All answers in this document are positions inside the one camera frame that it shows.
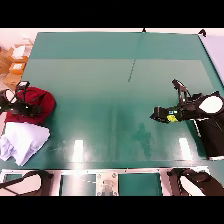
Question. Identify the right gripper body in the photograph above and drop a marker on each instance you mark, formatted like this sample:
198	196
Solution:
165	114

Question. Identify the red T-shirt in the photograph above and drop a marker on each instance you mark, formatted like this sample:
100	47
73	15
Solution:
46	101

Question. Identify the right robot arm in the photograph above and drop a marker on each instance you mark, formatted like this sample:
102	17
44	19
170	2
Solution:
211	105

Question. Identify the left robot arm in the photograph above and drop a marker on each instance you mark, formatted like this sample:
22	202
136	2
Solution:
23	108

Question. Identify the white garment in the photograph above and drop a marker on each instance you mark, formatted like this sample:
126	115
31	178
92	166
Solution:
25	140

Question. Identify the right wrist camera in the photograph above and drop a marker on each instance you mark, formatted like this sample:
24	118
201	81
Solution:
181	90

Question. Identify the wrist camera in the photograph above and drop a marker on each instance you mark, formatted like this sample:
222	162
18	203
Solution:
22	87
181	90

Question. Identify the silver frame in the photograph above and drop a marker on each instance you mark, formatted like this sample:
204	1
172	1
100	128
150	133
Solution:
106	181

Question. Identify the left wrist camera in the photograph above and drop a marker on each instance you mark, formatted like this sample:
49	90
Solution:
22	87

